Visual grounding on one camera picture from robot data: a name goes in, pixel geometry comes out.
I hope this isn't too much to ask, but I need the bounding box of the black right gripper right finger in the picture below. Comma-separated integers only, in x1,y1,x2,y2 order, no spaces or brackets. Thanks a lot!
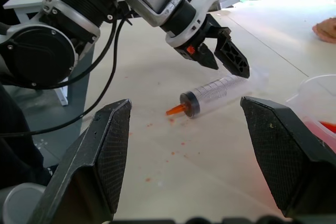
240,96,336,219

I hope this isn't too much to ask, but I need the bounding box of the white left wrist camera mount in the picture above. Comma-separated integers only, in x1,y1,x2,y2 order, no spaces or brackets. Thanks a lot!
165,0,240,49

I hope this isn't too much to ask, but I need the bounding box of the clear syringe with orange tip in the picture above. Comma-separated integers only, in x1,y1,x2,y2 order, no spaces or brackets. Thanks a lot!
165,74,253,119

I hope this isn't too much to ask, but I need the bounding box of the silver robot body part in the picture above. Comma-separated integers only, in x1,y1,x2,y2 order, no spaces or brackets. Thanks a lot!
0,183,48,224

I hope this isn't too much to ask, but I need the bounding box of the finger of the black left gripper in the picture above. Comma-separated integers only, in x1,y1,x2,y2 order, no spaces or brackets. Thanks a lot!
196,43,220,70
214,39,250,79

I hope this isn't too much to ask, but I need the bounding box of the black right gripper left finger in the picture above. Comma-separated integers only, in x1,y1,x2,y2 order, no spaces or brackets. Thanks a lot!
27,99,133,224

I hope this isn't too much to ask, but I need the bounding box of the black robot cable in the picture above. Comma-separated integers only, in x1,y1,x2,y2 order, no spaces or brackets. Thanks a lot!
0,11,133,137

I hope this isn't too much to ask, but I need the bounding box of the clear cup with red liquid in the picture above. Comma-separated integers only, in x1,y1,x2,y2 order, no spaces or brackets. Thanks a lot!
285,74,336,154

